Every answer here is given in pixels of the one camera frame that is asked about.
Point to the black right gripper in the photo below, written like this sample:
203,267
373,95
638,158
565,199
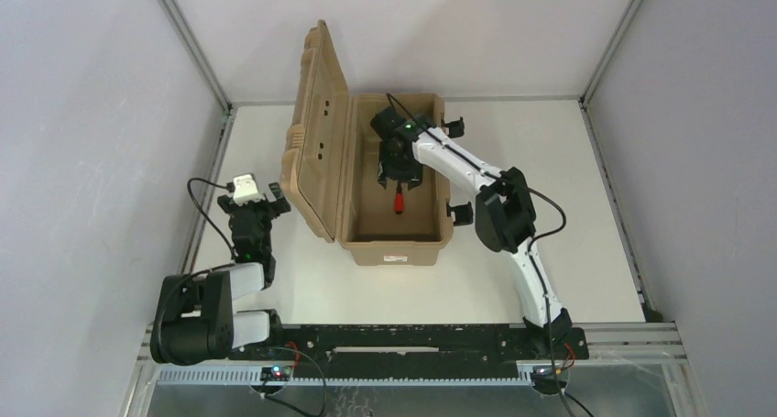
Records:
399,177

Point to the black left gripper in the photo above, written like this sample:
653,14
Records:
252,209

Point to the red handled black screwdriver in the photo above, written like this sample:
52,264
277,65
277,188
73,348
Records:
399,204

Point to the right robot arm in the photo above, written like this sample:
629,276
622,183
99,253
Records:
502,210

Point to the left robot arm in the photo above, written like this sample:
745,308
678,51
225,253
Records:
196,319

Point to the tan plastic storage bin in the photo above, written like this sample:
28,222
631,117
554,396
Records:
329,171

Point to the left electronics board with leds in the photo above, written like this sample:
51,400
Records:
276,374

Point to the right electronics board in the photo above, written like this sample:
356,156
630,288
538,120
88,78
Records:
548,382

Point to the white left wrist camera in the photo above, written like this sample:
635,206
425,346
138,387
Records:
244,189

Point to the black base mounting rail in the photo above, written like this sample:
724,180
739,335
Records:
413,352

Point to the aluminium frame left rail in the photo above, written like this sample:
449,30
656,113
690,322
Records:
212,107

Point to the aluminium frame rail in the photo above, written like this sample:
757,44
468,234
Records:
212,107
622,28

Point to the aluminium frame right rail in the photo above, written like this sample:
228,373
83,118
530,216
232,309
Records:
622,28

